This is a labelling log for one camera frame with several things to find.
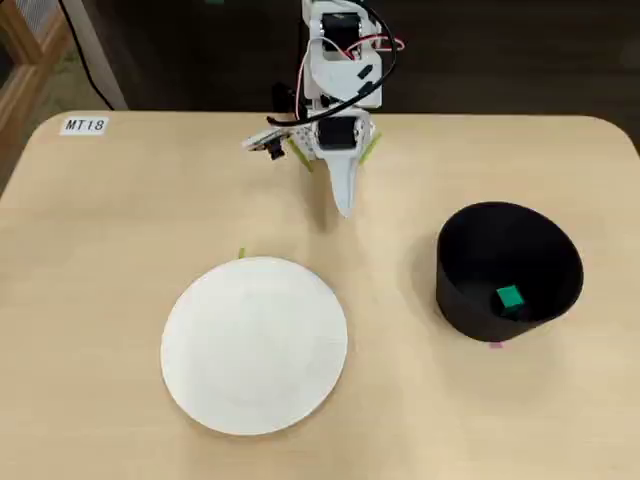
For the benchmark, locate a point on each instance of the green tape strip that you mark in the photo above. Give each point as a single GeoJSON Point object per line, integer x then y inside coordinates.
{"type": "Point", "coordinates": [301, 157]}
{"type": "Point", "coordinates": [371, 147]}
{"type": "Point", "coordinates": [242, 253]}

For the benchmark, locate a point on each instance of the white MT18 label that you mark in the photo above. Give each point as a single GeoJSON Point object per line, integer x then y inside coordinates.
{"type": "Point", "coordinates": [84, 125]}

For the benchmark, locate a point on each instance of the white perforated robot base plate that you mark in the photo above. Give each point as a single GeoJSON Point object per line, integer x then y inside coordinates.
{"type": "Point", "coordinates": [304, 140]}

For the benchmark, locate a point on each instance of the wooden furniture frame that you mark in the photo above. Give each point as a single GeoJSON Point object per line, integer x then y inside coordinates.
{"type": "Point", "coordinates": [25, 75]}

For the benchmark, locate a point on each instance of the pink tape piece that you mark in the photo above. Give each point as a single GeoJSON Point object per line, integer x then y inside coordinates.
{"type": "Point", "coordinates": [495, 344]}

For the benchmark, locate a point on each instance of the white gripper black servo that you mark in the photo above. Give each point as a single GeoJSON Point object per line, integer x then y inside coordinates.
{"type": "Point", "coordinates": [333, 134]}

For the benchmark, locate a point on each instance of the black round bin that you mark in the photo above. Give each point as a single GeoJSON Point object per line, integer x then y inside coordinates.
{"type": "Point", "coordinates": [500, 245]}

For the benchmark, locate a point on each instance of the white wrist camera board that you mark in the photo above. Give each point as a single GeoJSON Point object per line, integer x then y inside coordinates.
{"type": "Point", "coordinates": [262, 140]}

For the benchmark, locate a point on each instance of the white paper plate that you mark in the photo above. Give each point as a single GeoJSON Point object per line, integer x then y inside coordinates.
{"type": "Point", "coordinates": [255, 345]}

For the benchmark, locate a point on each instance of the green cube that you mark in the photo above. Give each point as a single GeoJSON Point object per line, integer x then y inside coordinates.
{"type": "Point", "coordinates": [510, 297]}

